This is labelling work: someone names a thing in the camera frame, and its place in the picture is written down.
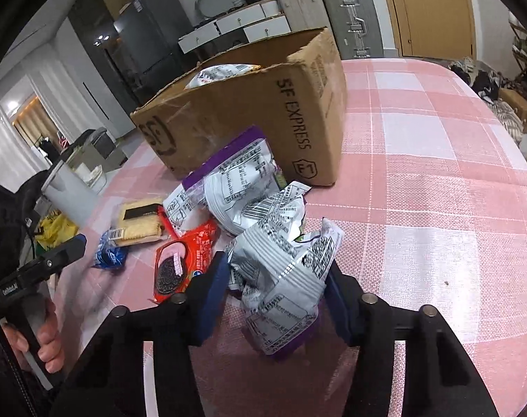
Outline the yellow cracker packet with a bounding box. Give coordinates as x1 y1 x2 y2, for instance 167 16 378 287
109 197 169 244

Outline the person's left hand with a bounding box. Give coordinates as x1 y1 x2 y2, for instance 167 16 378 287
3 300 66 374

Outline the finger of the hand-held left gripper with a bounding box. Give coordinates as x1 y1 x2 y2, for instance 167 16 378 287
29 234 87 276

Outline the pile of loose shoes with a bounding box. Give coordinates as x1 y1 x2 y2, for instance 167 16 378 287
448 58 527 140

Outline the grey lidded bin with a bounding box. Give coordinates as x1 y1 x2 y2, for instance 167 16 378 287
87 128 116 159

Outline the blue sandwich cookie packet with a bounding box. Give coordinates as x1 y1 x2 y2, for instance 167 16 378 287
93 230 129 272

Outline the small cardboard box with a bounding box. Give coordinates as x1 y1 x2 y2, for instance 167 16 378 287
498 88 527 133

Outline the dark glass cabinet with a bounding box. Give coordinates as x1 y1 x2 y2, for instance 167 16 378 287
68 0 147 105

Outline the wooden shoe rack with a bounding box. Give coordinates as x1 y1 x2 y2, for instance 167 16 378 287
509 13 527 83

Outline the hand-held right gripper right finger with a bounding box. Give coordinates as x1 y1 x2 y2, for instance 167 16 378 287
324 261 501 417

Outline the white orange noodle snack packet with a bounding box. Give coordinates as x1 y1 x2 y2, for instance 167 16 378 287
184 63 262 90

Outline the brown cardboard box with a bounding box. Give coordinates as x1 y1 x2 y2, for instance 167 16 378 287
130 27 349 189

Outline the dark grey fridge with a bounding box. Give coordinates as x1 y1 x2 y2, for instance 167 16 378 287
105 0 195 92

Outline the red sandwich cookie packet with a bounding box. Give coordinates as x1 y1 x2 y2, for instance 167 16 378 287
153 217 223 305

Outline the silver suitcase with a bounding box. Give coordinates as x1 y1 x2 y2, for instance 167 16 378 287
322 0 385 59

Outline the small white snack packet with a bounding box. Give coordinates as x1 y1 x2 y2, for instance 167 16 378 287
163 185 210 231

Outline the beige suitcase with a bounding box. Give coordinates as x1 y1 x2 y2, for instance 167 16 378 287
277 0 334 31

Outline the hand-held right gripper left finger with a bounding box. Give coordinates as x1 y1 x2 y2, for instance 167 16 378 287
50 250 232 417

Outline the white drawer desk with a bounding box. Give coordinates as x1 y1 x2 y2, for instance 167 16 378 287
178 0 292 55

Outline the silver purple snack packet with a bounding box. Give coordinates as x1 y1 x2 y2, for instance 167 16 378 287
182 125 286 237
226 217 346 360
246 181 312 244

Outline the pink checked tablecloth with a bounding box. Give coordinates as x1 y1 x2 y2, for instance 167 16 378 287
50 58 527 417

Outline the tan wooden door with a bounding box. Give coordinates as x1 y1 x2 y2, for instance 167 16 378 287
376 0 477 59

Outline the yellow plastic bag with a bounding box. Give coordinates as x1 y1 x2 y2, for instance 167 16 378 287
35 213 79 246

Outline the white kettle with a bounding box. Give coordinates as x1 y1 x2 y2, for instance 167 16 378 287
42 158 101 227

